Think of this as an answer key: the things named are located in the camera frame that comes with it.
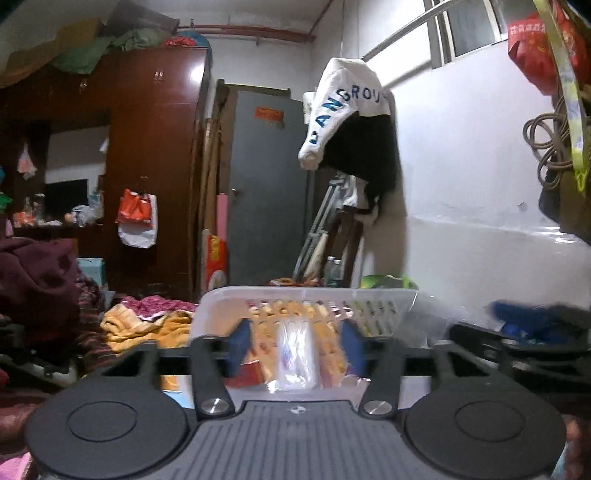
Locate red and yellow bag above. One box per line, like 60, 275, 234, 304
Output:
207, 234, 228, 291

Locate white and black jacket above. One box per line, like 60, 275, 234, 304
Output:
298, 58, 402, 228

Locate teal box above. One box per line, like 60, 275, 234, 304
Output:
77, 257, 106, 288

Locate yellow printed cloth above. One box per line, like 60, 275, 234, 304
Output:
100, 304, 195, 357

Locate red plastic bag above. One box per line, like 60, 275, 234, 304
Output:
508, 4, 589, 96

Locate pink paper roll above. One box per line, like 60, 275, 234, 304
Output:
215, 194, 230, 241

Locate metal clothes rod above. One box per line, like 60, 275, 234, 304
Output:
361, 6, 446, 64

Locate window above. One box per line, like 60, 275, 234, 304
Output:
424, 0, 511, 68

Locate coiled grey rope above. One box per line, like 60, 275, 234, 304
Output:
523, 98, 578, 191

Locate green shopping bag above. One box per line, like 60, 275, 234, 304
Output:
361, 274, 419, 292

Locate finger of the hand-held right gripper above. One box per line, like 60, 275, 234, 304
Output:
450, 323, 522, 365
491, 300, 579, 344

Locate green cloth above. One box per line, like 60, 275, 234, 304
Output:
50, 28, 175, 75

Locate wooden sticks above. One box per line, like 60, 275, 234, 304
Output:
198, 79, 227, 288

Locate grey door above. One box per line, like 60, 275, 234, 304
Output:
225, 87, 315, 286

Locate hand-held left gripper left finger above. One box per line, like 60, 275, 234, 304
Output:
98, 318, 253, 421

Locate clear plastic basket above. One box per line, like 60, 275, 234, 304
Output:
189, 285, 446, 409

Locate small hanging plastic bag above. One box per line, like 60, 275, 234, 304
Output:
17, 142, 38, 182

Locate maroon blanket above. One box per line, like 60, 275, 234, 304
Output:
0, 237, 83, 344

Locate brown wooden wardrobe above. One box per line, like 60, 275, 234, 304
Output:
0, 46, 212, 303

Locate brown rolled mat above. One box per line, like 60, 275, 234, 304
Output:
107, 0, 180, 47

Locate black monitor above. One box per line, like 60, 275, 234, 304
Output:
44, 178, 89, 219

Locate clear plastic packet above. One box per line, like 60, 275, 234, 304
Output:
272, 318, 320, 394

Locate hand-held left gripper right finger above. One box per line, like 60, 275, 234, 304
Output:
339, 320, 492, 419

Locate metal crutch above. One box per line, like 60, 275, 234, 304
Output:
292, 176, 345, 283

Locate orange and white plastic bag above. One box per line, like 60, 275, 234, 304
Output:
115, 187, 158, 250

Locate red ceiling pipe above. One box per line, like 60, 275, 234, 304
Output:
184, 25, 318, 45

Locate clear water bottle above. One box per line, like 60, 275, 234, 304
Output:
323, 256, 346, 288

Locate pink floral cloth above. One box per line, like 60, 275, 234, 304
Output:
119, 295, 200, 320

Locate red and blue bag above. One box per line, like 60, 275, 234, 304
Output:
163, 31, 212, 50

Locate yellow-green strap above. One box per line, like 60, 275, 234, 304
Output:
533, 0, 591, 195

